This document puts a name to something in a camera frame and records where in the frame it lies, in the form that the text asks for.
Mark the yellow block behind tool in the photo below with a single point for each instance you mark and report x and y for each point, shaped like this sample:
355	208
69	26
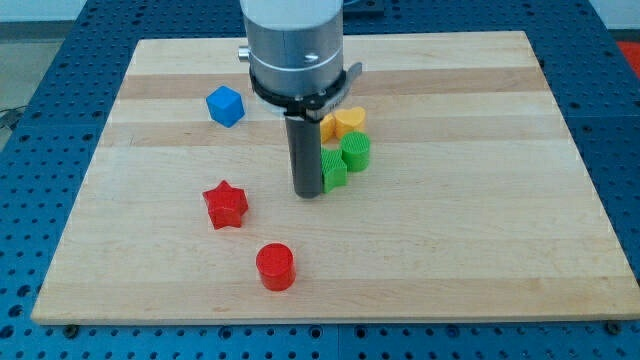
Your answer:
327	128

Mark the blue cube block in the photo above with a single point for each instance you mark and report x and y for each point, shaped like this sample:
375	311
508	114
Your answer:
225	106

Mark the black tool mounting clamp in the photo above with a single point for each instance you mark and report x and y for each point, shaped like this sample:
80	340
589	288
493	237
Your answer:
314	107

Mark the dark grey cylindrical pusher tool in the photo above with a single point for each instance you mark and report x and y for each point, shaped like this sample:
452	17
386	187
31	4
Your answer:
305	156

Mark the red star block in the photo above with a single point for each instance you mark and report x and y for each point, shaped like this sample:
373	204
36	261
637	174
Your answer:
226	205

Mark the light wooden board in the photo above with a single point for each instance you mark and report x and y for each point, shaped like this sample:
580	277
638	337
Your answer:
476	205

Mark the green star block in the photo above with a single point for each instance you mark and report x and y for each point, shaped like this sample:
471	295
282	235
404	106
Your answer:
334	169

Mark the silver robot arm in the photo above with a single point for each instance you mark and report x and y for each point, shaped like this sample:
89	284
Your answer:
295	46

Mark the yellow heart block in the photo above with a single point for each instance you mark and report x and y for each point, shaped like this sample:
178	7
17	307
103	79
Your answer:
349	120

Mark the red cylinder block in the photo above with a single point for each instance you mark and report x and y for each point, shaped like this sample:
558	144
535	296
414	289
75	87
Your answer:
276	266

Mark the green cylinder block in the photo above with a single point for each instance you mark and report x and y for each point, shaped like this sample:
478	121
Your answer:
355	148

